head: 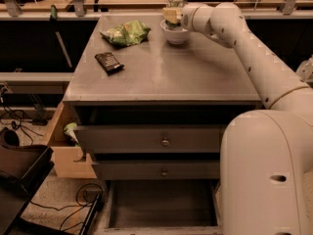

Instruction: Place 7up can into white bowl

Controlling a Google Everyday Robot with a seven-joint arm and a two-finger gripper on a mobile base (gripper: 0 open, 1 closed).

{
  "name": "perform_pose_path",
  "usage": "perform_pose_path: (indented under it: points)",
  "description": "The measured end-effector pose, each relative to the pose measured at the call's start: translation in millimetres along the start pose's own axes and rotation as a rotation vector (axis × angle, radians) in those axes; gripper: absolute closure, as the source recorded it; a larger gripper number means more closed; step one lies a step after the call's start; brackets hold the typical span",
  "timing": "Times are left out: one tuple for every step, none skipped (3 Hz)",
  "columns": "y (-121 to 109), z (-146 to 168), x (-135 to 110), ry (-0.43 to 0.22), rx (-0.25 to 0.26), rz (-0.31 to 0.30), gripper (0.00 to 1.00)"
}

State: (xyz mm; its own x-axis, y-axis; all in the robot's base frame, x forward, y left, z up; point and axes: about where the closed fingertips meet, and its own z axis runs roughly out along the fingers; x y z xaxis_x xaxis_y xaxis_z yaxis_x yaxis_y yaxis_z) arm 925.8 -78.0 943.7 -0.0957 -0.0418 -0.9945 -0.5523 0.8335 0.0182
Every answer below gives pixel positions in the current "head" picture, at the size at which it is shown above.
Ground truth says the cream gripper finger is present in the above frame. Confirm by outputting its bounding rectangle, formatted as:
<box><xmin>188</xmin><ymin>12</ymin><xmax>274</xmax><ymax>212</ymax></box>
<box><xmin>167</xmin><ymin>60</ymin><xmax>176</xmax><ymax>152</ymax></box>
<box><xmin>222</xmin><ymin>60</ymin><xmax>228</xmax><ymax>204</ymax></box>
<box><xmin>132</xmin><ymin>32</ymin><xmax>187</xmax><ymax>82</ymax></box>
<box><xmin>162</xmin><ymin>7</ymin><xmax>181</xmax><ymax>24</ymax></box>

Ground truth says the crushed 7up soda can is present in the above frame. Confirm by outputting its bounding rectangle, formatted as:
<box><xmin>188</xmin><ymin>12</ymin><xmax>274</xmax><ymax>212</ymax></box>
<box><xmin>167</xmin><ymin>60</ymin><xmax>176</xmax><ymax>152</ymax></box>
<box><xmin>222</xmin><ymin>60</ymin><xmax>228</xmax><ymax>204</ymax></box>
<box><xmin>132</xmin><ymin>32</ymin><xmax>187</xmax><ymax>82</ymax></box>
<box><xmin>165</xmin><ymin>0</ymin><xmax>184</xmax><ymax>27</ymax></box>

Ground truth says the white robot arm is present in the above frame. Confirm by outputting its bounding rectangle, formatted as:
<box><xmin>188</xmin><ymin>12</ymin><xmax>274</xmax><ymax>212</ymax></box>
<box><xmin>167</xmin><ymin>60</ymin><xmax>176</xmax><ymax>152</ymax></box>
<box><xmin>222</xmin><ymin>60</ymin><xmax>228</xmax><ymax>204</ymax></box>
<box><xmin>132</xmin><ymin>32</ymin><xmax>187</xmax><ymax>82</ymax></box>
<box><xmin>164</xmin><ymin>3</ymin><xmax>313</xmax><ymax>235</ymax></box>

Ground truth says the white ceramic bowl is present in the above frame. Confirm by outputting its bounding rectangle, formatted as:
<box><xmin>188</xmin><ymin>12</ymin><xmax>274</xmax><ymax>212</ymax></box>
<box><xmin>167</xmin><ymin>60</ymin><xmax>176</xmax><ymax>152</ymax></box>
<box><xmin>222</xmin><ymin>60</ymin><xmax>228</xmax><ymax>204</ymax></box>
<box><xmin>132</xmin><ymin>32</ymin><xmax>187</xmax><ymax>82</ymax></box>
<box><xmin>160</xmin><ymin>20</ymin><xmax>190</xmax><ymax>45</ymax></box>

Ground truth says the green chip bag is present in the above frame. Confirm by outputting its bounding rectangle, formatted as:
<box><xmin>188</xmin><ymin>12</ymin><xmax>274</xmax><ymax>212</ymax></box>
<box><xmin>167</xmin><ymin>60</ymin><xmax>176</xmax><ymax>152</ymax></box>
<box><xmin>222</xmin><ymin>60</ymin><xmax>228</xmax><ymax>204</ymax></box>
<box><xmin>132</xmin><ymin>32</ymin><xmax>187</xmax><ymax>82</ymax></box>
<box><xmin>100</xmin><ymin>20</ymin><xmax>151</xmax><ymax>47</ymax></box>

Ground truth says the black snack packet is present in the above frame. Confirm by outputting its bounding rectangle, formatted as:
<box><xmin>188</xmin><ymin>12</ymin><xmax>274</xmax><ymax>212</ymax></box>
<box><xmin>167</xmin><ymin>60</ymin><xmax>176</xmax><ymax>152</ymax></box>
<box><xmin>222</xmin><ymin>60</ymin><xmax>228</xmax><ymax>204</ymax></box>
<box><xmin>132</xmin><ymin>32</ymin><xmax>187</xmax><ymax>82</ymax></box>
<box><xmin>95</xmin><ymin>52</ymin><xmax>124</xmax><ymax>75</ymax></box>

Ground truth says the grey drawer cabinet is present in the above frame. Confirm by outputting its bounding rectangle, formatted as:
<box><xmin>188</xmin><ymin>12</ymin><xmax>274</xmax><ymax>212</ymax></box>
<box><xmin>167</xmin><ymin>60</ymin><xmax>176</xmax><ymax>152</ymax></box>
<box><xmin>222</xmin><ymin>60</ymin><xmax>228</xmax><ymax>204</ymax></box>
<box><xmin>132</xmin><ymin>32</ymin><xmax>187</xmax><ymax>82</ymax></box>
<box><xmin>63</xmin><ymin>15</ymin><xmax>264</xmax><ymax>235</ymax></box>

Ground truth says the top grey drawer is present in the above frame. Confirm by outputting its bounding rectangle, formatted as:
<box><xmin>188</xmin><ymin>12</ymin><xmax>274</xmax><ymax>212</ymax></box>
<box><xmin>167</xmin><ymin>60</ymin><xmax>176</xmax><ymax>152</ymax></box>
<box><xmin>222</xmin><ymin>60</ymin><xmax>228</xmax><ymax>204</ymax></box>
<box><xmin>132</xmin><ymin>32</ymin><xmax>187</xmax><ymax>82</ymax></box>
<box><xmin>74</xmin><ymin>125</ymin><xmax>223</xmax><ymax>154</ymax></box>

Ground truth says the green white bag in box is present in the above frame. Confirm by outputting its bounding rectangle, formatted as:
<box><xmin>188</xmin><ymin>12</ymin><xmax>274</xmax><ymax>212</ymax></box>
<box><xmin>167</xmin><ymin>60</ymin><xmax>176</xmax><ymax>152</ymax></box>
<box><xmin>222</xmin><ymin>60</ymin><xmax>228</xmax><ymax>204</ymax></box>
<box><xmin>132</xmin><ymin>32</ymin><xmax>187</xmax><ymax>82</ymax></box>
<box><xmin>64</xmin><ymin>122</ymin><xmax>79</xmax><ymax>146</ymax></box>

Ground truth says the middle grey drawer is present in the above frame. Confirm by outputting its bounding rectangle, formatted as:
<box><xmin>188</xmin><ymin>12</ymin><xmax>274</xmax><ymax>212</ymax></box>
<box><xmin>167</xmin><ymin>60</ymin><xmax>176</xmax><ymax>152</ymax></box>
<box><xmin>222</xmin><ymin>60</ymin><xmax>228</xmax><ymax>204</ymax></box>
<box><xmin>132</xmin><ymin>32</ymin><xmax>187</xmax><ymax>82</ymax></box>
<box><xmin>92</xmin><ymin>161</ymin><xmax>220</xmax><ymax>180</ymax></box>

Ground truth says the light wooden box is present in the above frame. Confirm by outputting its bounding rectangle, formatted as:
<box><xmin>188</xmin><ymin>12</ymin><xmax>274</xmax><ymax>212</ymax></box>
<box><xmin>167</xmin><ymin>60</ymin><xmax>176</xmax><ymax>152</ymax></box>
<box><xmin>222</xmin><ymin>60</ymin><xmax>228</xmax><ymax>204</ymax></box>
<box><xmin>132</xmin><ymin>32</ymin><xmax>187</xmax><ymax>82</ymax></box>
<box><xmin>42</xmin><ymin>102</ymin><xmax>96</xmax><ymax>179</ymax></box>

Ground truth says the bottom open grey drawer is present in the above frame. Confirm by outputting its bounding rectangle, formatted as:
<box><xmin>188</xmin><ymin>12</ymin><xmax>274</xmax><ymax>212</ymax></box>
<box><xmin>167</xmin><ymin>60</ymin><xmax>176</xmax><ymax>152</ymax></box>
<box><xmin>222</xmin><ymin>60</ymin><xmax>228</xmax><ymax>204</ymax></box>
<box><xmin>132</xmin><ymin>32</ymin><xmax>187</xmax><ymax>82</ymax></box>
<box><xmin>106</xmin><ymin>179</ymin><xmax>221</xmax><ymax>235</ymax></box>

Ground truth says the black power adapter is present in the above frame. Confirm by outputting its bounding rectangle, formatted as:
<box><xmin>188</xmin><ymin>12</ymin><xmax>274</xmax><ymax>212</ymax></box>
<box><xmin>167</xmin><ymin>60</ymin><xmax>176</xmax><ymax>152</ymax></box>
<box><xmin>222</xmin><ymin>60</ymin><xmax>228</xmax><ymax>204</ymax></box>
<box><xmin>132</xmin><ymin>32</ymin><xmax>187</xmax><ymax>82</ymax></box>
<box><xmin>83</xmin><ymin>189</ymin><xmax>103</xmax><ymax>203</ymax></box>

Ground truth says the black bin on left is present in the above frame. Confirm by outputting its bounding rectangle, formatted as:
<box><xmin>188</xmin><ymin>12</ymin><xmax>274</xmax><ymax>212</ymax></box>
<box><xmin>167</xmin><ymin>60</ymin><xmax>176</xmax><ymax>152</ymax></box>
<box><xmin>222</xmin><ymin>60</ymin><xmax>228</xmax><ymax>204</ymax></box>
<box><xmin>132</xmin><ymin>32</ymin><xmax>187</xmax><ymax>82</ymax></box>
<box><xmin>0</xmin><ymin>127</ymin><xmax>54</xmax><ymax>235</ymax></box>

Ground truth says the metal railing frame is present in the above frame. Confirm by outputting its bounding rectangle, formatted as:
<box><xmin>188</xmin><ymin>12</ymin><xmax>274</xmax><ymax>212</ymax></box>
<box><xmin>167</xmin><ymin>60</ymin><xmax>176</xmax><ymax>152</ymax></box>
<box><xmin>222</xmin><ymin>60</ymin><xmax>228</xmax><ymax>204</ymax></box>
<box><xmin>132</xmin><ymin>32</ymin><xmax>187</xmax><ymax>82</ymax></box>
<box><xmin>0</xmin><ymin>0</ymin><xmax>313</xmax><ymax>22</ymax></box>

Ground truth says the green handled tool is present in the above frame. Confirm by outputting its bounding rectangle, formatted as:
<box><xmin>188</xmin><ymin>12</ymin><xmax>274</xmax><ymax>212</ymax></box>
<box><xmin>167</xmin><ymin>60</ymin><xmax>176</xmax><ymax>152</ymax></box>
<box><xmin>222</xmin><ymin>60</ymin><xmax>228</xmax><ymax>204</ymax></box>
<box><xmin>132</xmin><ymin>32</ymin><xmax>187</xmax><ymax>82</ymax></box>
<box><xmin>50</xmin><ymin>5</ymin><xmax>72</xmax><ymax>69</ymax></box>

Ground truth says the black floor cable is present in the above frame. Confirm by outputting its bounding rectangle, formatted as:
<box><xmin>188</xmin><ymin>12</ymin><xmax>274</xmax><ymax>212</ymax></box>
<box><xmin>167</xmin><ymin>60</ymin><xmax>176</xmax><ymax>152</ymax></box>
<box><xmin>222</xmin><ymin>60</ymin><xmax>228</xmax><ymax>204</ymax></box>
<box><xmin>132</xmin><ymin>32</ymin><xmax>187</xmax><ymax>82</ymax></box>
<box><xmin>29</xmin><ymin>182</ymin><xmax>105</xmax><ymax>232</ymax></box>

